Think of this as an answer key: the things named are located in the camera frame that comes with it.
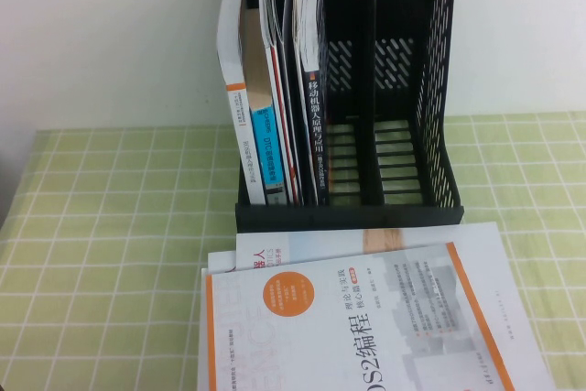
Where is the green checked tablecloth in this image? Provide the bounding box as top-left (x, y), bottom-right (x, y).
top-left (0, 111), bottom-right (586, 391)

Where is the white book orange-striped spine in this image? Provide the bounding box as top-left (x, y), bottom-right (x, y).
top-left (215, 0), bottom-right (269, 206)

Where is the white brochure with desert car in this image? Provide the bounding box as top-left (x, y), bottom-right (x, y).
top-left (234, 220), bottom-right (558, 391)

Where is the black-spined robotics book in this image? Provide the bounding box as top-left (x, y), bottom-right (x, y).
top-left (291, 0), bottom-right (331, 207)

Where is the white book with orange border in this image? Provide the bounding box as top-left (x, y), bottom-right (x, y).
top-left (200, 241), bottom-right (517, 391)

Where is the thin dark-covered magazine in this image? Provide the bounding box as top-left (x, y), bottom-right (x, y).
top-left (276, 0), bottom-right (307, 205)

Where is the black plastic book holder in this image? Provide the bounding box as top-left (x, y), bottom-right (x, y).
top-left (222, 0), bottom-right (466, 233)

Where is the blue-spined book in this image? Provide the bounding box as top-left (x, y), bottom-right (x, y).
top-left (239, 7), bottom-right (293, 205)

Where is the thin red-white magazine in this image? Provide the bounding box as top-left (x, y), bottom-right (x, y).
top-left (254, 0), bottom-right (299, 205)

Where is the white brochure red lettering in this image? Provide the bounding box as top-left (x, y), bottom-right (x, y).
top-left (207, 250), bottom-right (240, 276)

